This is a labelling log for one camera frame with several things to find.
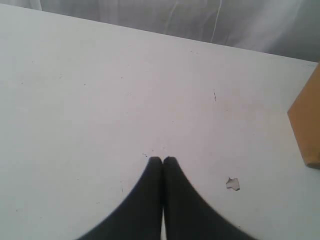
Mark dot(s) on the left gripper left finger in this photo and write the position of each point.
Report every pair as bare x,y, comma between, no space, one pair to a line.
139,216

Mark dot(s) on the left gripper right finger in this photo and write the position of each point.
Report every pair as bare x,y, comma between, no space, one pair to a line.
187,216

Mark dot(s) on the brown paper shopping bag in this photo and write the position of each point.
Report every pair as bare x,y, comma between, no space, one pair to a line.
304,117

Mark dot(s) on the small torn paper scrap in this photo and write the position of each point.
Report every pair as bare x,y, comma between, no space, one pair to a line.
233,183

